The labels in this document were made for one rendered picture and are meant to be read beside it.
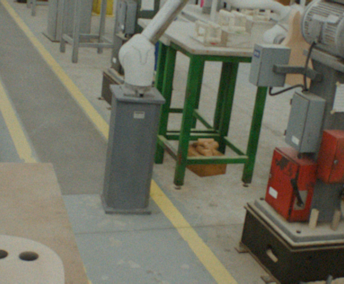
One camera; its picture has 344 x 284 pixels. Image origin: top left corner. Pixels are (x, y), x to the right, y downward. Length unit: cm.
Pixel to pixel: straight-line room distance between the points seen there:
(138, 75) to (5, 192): 191
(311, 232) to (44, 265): 223
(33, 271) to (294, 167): 216
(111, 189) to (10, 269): 260
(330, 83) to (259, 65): 36
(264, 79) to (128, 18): 263
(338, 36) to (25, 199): 180
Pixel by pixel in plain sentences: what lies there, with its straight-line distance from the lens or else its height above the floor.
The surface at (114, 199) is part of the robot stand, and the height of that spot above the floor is 9.
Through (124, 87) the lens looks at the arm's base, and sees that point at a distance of 370.
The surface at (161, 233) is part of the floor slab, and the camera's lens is 367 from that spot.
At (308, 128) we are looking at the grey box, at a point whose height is 79.
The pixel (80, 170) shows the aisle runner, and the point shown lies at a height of 0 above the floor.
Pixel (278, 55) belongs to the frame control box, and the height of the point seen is 108.
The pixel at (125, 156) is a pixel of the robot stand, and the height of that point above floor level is 36.
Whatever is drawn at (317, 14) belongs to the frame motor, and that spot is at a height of 130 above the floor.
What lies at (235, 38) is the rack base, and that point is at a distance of 420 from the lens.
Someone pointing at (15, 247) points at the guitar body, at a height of 103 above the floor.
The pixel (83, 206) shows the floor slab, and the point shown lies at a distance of 389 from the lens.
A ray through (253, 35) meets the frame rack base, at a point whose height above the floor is 102.
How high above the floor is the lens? 166
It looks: 19 degrees down
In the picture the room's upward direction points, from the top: 7 degrees clockwise
